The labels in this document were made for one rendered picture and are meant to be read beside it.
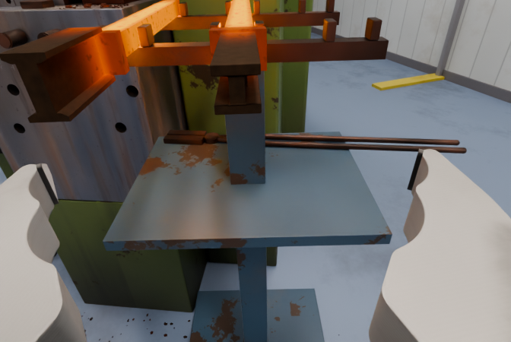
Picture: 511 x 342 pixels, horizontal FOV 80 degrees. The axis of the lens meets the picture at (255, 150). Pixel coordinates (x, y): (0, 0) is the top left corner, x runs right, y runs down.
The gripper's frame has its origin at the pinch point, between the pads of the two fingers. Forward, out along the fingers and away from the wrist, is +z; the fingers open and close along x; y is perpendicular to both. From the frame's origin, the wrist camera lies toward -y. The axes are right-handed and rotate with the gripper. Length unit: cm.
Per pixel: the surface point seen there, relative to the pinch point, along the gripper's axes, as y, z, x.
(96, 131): 24, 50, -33
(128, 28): -0.8, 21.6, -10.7
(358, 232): 26.3, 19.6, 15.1
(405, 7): 37, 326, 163
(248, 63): -1.2, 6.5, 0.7
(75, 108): 2.1, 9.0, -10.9
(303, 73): 32, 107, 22
